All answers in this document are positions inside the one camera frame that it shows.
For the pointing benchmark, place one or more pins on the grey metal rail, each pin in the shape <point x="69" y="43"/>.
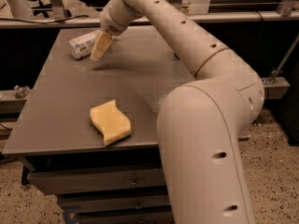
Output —
<point x="82" y="21"/>

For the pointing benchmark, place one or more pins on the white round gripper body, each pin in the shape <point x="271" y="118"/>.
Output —
<point x="107" y="21"/>

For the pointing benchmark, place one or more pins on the small clear crumpled object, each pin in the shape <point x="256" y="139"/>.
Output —
<point x="21" y="91"/>

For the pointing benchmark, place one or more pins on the grey drawer cabinet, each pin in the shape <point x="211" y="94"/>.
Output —
<point x="64" y="153"/>

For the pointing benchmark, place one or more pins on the yellow wavy sponge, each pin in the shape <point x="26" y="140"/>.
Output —
<point x="110" y="122"/>

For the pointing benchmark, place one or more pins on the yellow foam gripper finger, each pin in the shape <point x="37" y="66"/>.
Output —
<point x="101" y="44"/>

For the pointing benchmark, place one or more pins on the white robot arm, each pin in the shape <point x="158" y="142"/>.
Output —
<point x="199" y="123"/>

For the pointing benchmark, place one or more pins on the blue label plastic bottle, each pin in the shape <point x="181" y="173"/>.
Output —
<point x="82" y="45"/>

